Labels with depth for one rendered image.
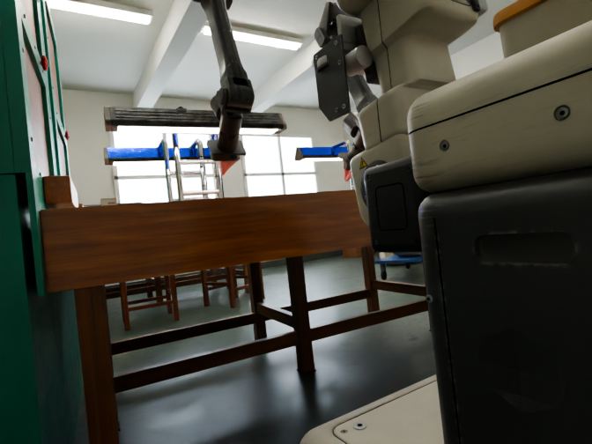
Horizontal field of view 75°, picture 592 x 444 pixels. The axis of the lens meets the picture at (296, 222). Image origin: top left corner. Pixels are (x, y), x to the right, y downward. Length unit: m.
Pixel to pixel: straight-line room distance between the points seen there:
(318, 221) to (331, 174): 6.83
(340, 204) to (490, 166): 0.81
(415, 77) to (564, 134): 0.43
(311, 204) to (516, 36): 0.72
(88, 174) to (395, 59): 5.84
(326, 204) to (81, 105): 5.73
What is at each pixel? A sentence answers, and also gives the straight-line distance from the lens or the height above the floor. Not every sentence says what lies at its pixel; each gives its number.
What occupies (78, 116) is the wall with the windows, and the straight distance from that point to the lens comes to 6.60.
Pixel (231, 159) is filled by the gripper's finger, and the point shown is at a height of 0.87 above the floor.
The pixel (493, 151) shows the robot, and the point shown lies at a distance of 0.44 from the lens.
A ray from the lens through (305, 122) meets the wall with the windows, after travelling 7.90.
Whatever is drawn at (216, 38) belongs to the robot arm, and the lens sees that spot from 1.17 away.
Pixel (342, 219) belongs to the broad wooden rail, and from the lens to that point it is 1.21.
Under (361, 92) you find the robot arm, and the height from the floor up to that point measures 1.06.
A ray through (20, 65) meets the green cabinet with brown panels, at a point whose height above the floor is 1.07.
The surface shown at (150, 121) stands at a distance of 1.37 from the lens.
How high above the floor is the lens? 0.66
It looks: 1 degrees up
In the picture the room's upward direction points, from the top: 6 degrees counter-clockwise
